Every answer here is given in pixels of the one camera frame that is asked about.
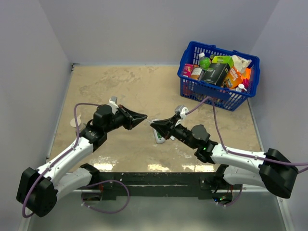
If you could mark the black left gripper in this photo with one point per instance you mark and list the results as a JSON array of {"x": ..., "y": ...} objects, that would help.
[{"x": 132, "y": 118}]

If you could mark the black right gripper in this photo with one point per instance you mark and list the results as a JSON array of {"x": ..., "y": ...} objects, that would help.
[{"x": 167, "y": 128}]

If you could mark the clear handled screwdriver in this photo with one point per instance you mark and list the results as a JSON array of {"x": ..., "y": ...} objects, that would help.
[{"x": 150, "y": 122}]

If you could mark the white remote control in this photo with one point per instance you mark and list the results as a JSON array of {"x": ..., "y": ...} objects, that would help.
[{"x": 158, "y": 138}]

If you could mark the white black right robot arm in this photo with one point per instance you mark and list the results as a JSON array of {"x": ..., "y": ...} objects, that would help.
[{"x": 270, "y": 170}]

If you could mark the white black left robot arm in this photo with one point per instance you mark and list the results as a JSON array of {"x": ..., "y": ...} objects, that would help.
[{"x": 40, "y": 189}]

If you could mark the pink box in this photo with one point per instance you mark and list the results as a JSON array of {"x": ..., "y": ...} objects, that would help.
[{"x": 187, "y": 70}]

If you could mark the orange jar white label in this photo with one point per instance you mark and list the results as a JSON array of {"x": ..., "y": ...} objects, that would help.
[{"x": 197, "y": 73}]

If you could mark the beige round paddle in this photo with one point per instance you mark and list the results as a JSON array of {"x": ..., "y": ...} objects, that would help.
[{"x": 76, "y": 121}]

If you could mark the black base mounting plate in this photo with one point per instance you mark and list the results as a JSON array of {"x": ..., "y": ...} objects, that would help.
[{"x": 203, "y": 185}]

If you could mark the black green razor box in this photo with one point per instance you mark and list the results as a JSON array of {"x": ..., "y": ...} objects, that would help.
[{"x": 218, "y": 70}]

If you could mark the green bottle white cap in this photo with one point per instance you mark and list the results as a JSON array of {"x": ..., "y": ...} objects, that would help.
[{"x": 204, "y": 61}]

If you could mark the blue plastic basket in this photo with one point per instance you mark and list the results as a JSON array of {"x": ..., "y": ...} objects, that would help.
[{"x": 223, "y": 97}]

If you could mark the orange razor package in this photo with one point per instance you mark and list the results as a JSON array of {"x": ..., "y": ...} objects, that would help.
[{"x": 233, "y": 79}]

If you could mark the bright orange package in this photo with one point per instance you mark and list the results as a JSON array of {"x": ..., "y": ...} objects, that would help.
[{"x": 246, "y": 74}]

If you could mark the white crumpled bag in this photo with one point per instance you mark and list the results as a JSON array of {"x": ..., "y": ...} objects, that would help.
[{"x": 240, "y": 63}]

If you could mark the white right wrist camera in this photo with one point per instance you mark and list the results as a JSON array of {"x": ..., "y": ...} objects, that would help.
[{"x": 182, "y": 110}]

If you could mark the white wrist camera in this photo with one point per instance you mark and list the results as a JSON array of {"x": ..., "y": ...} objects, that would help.
[
  {"x": 182, "y": 110},
  {"x": 113, "y": 103}
]

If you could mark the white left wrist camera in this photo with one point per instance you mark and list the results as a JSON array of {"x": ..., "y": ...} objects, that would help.
[{"x": 113, "y": 103}]

